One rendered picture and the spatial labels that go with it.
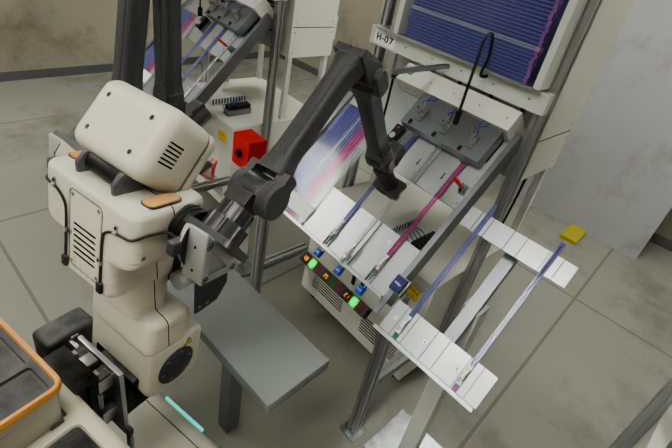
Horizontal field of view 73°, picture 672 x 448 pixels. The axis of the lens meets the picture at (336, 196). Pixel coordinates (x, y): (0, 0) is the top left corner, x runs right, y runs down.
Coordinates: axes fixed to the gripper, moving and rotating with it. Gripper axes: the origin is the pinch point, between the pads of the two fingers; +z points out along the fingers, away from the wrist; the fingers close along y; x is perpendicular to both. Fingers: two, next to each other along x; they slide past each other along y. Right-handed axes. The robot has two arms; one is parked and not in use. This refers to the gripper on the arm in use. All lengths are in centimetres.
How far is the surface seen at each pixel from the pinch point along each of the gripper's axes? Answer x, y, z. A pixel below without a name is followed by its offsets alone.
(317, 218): 22.5, 21.0, 4.3
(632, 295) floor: -91, -70, 196
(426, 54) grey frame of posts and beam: -48, 23, -14
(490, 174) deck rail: -24.0, -21.7, -1.7
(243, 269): 62, 78, 69
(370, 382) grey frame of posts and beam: 53, -24, 34
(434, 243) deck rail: 5.2, -21.4, 1.4
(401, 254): 14.3, -14.5, 3.2
